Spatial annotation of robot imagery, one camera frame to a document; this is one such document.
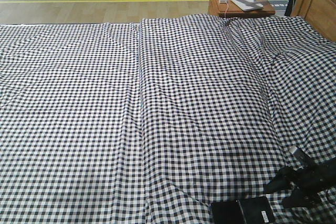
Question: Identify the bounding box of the wooden bedside table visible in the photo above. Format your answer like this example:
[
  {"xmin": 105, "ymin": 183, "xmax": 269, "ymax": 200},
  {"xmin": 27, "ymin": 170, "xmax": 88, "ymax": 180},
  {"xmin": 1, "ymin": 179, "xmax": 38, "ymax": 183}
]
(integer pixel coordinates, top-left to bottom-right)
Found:
[{"xmin": 208, "ymin": 0, "xmax": 275, "ymax": 18}]

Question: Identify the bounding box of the black smartphone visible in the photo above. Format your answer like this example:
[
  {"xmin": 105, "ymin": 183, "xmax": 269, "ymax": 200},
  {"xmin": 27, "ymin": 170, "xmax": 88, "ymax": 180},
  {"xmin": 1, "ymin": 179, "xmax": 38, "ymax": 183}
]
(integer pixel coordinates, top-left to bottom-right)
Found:
[{"xmin": 211, "ymin": 196, "xmax": 275, "ymax": 224}]

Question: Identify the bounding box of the black white checkered bedsheet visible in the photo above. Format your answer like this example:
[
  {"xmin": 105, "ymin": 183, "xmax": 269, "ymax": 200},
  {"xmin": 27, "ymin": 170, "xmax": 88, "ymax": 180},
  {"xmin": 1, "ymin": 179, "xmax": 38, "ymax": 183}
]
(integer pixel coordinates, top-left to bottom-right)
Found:
[{"xmin": 1, "ymin": 15, "xmax": 335, "ymax": 223}]

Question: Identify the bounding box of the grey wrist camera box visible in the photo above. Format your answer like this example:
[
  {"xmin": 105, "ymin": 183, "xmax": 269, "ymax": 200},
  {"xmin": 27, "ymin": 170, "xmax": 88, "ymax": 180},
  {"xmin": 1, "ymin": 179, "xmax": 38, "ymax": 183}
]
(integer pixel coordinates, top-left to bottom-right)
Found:
[{"xmin": 289, "ymin": 146, "xmax": 315, "ymax": 167}]

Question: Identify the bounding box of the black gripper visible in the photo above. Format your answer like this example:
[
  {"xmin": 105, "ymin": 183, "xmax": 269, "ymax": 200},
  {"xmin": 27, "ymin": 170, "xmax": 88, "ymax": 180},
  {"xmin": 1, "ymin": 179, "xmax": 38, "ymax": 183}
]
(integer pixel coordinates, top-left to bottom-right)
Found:
[{"xmin": 264, "ymin": 162, "xmax": 335, "ymax": 208}]

